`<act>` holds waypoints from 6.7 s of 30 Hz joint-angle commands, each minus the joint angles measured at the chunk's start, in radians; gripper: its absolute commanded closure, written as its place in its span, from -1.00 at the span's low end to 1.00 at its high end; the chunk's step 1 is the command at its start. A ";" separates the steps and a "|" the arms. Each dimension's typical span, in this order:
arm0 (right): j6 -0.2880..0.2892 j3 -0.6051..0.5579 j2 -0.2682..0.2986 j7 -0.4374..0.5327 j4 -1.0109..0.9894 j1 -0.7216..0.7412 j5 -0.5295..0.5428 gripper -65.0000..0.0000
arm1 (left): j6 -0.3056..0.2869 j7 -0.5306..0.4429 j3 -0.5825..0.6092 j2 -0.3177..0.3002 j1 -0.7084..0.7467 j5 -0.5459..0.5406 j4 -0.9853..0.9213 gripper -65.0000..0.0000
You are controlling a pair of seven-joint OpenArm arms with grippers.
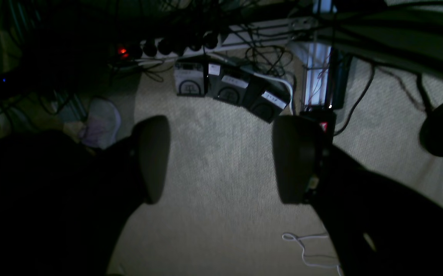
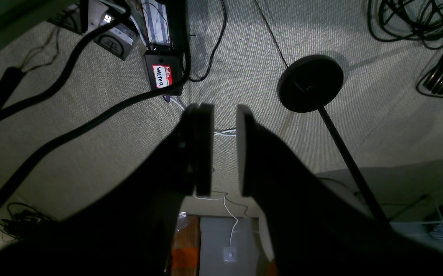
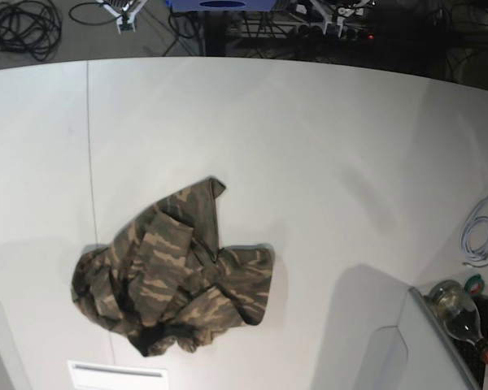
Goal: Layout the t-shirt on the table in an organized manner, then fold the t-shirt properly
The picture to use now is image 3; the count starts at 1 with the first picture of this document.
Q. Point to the camouflage t-shirt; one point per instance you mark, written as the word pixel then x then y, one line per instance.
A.
pixel 165 280

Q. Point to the black power strip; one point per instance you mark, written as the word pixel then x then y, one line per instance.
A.
pixel 335 32

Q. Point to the green tape roll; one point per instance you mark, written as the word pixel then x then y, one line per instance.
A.
pixel 474 286

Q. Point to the clear glass bottle red cap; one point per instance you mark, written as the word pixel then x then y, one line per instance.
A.
pixel 459 315

